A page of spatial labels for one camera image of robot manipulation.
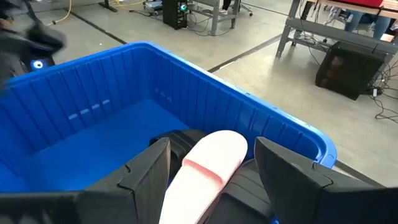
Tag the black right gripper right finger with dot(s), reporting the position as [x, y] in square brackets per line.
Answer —
[298, 193]

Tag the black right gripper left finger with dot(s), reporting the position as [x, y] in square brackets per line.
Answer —
[136, 193]

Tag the pink foam slide sandal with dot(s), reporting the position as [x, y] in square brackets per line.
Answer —
[202, 186]

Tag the black foam slide sandal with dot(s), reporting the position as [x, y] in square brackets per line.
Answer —
[183, 143]

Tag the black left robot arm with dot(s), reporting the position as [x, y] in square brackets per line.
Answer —
[28, 43]

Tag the blue ribbed plastic bin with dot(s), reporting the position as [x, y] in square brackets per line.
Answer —
[93, 140]

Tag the red bin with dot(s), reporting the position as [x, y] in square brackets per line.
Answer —
[360, 2]

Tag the black box under workbench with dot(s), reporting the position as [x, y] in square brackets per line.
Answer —
[348, 71]

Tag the grey metal workbench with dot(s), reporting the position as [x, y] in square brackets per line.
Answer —
[329, 32]

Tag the black computer tower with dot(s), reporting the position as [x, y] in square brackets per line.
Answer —
[174, 14]

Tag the person's legs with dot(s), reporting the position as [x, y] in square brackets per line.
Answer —
[381, 23]

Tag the person's foot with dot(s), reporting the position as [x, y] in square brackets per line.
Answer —
[224, 9]

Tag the grey metal table frame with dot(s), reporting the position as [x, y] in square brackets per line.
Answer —
[214, 15]

